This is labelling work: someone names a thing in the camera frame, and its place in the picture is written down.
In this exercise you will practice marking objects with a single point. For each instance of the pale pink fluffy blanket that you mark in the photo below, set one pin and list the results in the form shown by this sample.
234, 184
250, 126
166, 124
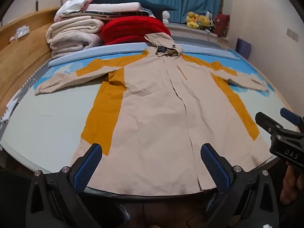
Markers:
76, 45

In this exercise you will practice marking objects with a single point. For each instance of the light blue foam bolster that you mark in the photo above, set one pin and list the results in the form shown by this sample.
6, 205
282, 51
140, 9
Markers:
71, 57

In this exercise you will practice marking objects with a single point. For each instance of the yellow plush toy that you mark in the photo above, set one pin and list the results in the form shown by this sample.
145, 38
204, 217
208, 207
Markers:
192, 20
204, 21

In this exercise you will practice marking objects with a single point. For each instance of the person's right hand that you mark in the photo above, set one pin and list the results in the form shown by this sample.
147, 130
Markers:
293, 185

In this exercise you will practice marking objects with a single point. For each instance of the beige orange hooded jacket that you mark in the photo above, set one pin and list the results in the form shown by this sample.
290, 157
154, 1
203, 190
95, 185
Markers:
154, 123

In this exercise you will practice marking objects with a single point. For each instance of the dark striped folded sheet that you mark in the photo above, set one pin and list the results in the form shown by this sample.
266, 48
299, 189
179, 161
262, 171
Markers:
123, 14

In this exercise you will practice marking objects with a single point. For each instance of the pink white folded cloth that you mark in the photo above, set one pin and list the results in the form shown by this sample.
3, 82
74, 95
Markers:
73, 4

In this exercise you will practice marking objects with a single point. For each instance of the white folded pillow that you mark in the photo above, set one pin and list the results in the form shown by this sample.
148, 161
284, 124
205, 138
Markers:
114, 6

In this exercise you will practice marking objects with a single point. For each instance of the wall socket plate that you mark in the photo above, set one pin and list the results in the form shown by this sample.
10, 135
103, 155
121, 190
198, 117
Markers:
289, 32
296, 36

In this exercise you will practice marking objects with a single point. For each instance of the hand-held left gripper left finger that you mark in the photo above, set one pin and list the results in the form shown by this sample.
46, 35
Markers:
86, 168

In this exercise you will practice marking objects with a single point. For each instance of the red fluffy blanket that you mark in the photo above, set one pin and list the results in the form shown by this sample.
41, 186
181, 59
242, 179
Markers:
133, 29

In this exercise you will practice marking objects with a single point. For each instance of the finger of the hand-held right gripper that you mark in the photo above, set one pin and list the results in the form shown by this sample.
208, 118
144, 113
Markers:
291, 116
267, 123

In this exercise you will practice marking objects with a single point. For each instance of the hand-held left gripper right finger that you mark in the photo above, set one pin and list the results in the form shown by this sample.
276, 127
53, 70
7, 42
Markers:
216, 168

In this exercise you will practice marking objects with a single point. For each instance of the white plush toy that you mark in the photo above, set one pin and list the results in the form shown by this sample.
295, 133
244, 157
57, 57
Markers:
165, 15

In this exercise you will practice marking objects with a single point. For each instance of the white crumpled cloth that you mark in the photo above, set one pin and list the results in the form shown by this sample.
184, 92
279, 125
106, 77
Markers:
10, 108

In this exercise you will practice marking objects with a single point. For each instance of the white papers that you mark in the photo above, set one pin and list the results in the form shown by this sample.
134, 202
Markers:
20, 32

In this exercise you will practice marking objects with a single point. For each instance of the blue printed bed sheet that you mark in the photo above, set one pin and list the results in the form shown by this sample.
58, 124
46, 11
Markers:
47, 123

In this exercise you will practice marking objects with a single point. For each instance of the cream fluffy blanket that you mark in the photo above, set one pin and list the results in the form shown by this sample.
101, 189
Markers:
73, 27

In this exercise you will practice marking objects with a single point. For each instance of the wooden headboard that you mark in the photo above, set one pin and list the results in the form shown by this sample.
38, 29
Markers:
21, 52

